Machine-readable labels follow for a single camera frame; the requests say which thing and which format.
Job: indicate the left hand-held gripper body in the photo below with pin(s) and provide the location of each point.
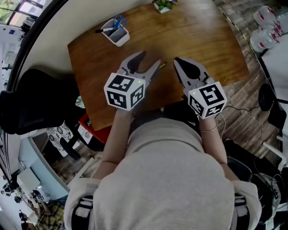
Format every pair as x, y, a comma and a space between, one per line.
124, 94

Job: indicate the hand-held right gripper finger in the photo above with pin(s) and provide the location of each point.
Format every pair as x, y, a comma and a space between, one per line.
202, 70
183, 80

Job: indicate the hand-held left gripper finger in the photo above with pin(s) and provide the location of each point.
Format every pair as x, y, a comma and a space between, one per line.
126, 65
151, 73

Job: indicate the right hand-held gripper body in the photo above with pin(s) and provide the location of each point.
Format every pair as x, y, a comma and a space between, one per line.
209, 98

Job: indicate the person's right forearm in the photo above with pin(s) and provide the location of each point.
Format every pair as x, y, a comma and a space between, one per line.
212, 146

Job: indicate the person's left forearm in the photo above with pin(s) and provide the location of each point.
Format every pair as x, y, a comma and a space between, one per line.
112, 143

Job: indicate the white pen holder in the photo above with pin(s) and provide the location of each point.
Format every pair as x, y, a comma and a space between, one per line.
119, 37

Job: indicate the wooden table with black legs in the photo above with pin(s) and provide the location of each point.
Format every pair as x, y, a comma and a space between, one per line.
191, 40

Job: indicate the blue scissors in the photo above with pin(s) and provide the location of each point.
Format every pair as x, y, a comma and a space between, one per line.
118, 24

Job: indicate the black marker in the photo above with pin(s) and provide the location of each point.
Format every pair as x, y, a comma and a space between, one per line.
101, 30

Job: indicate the small pastel figurine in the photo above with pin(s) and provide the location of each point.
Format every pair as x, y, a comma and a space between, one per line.
79, 102

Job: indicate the red book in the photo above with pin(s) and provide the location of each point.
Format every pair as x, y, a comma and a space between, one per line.
96, 134

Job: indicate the white printed card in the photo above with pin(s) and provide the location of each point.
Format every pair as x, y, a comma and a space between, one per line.
85, 134

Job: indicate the black floor fan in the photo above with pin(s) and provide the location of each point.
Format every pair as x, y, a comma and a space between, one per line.
266, 97

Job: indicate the potted plant with purple flowers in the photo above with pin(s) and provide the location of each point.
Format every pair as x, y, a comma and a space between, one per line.
164, 8

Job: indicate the clear water jug red label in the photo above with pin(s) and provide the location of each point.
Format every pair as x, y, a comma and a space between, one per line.
277, 30
264, 14
263, 40

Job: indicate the black pouch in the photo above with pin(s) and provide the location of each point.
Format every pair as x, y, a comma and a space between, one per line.
277, 114

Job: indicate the white table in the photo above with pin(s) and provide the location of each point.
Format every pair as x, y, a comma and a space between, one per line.
279, 67

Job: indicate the black white floral cushion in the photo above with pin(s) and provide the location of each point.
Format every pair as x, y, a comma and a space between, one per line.
57, 134

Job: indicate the person's grey sweatshirt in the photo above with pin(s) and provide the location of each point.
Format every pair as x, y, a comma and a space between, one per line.
164, 179

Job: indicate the white black office chair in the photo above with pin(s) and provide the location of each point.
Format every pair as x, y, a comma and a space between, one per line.
261, 186

